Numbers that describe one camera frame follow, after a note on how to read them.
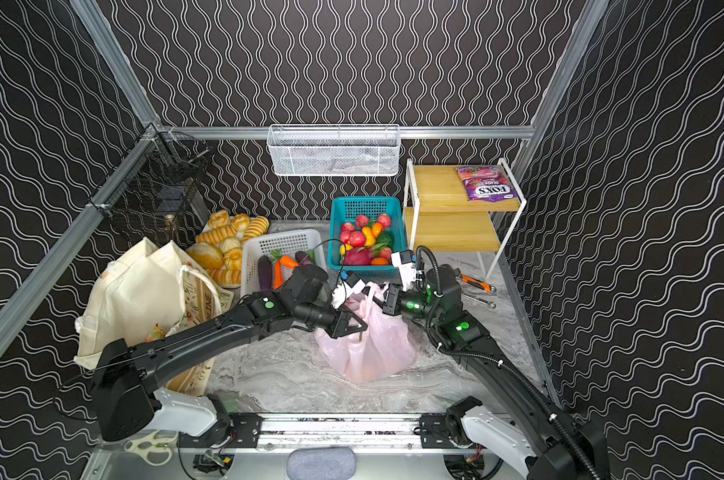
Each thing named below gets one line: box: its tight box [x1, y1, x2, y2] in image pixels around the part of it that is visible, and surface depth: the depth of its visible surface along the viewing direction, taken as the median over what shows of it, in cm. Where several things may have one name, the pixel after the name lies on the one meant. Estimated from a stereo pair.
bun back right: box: [232, 213, 251, 232], surface depth 119 cm
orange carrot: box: [271, 248, 299, 290], surface depth 108 cm
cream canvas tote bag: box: [74, 237, 235, 396], surface depth 76 cm
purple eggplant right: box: [295, 250, 314, 266], surface depth 108 cm
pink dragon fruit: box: [345, 247, 375, 266], surface depth 103 cm
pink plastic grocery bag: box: [314, 282, 418, 382], surface depth 74 cm
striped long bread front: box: [242, 216, 270, 242], surface depth 119 cm
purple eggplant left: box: [258, 254, 272, 291], surface depth 105 cm
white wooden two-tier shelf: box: [404, 158, 527, 279], surface depth 84 cm
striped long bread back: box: [195, 224, 237, 244], surface depth 115 cm
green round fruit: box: [376, 231, 395, 247], surface depth 112 cm
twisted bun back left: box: [208, 210, 229, 228], surface depth 119 cm
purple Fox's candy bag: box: [454, 165, 519, 203], surface depth 83 cm
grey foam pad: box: [286, 447, 357, 480], surface depth 69 cm
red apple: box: [349, 230, 366, 247], surface depth 108 cm
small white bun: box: [220, 236, 242, 254], surface depth 112 cm
